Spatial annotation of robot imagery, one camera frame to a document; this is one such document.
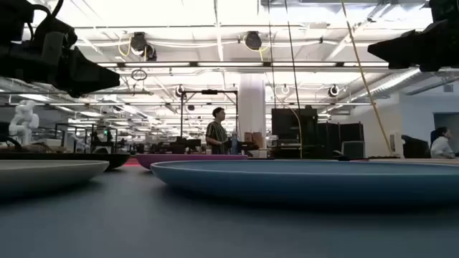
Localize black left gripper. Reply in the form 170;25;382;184
0;31;121;98

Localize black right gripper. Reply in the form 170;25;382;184
367;0;459;72

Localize black plastic plate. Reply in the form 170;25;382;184
0;152;131;171

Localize beige plastic plate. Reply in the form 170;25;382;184
353;158;459;166

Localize purple plastic plate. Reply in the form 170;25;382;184
135;153;249;171

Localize large blue plastic plate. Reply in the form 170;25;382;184
150;159;459;206

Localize black office chair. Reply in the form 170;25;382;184
401;134;431;159

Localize seated person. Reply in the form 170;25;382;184
430;126;457;160

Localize black desk monitors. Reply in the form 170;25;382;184
136;138;202;156

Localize large cream plastic plate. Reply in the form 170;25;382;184
0;159;110;197

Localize large black monitor cabinet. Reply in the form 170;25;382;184
270;106;318;159

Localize standing person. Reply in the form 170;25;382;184
205;106;230;156

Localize blue bottle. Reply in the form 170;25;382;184
230;130;240;156

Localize white square pillar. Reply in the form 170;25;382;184
238;73;268;158

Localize brown boxes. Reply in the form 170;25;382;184
244;131;265;150

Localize silver ventilation duct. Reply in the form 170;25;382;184
344;67;422;105

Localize black cable loop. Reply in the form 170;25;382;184
131;68;148;82

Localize yellow hanging cable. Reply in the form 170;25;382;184
339;0;394;156

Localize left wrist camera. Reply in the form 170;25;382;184
34;16;78;49

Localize black workstation frame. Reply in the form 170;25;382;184
55;123;119;155

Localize thick black hanging cable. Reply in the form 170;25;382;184
284;0;303;159

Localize black metal frame rig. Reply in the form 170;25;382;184
179;89;239;144

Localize thin black hanging cable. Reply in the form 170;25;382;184
267;0;278;109

